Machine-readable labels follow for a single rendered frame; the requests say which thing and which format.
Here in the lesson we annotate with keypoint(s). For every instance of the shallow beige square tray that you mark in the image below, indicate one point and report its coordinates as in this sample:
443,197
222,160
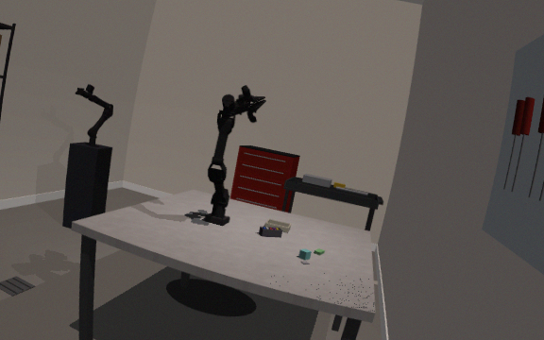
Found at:
285,227

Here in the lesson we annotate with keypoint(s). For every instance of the teal cube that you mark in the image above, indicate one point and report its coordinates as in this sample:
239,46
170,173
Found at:
304,254

